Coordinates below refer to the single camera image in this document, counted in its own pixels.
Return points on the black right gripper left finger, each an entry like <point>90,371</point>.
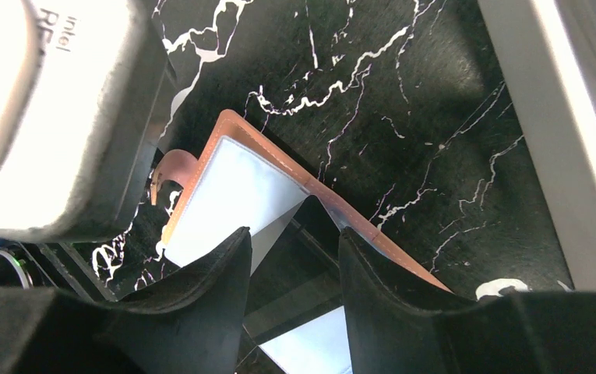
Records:
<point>188,322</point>

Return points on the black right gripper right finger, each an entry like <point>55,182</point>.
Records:
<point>522,332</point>

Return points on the single black VIP card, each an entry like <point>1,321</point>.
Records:
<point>299,279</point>

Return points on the brown leather card holder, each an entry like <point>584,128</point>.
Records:
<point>243,179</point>

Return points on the aluminium frame rail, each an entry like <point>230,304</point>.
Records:
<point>547,53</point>

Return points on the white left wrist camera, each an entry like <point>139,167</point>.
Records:
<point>85,90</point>

